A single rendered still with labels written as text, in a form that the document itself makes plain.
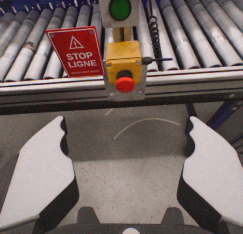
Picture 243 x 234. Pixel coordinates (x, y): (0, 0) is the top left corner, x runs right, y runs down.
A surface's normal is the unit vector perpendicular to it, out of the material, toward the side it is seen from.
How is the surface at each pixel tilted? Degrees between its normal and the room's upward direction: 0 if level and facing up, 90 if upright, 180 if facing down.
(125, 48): 0
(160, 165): 0
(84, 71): 90
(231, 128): 0
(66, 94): 90
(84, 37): 90
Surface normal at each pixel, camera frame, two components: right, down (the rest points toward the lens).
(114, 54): -0.07, -0.54
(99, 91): 0.03, 0.84
